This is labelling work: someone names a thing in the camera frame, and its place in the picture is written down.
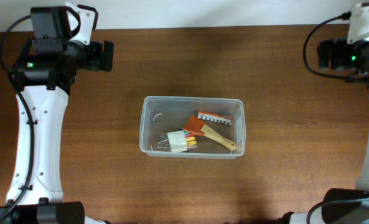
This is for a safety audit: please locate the right black cable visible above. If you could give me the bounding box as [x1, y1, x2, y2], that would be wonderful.
[302, 11, 369, 94]

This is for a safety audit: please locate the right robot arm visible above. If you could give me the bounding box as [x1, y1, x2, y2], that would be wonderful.
[283, 38, 369, 223]

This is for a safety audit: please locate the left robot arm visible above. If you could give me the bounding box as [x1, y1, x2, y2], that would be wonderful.
[0, 3, 114, 223]

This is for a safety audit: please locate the clear plastic container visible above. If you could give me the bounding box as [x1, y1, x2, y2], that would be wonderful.
[139, 96, 246, 159]

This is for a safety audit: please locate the left black cable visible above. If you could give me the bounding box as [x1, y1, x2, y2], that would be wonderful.
[0, 14, 35, 224]

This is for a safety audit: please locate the orange bit holder strip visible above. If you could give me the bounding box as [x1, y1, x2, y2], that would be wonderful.
[197, 111, 233, 126]

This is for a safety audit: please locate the black cable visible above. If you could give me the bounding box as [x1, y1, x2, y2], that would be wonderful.
[0, 14, 35, 224]
[302, 11, 369, 94]

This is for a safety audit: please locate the orange scraper wooden handle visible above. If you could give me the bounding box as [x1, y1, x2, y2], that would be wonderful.
[183, 115, 237, 151]

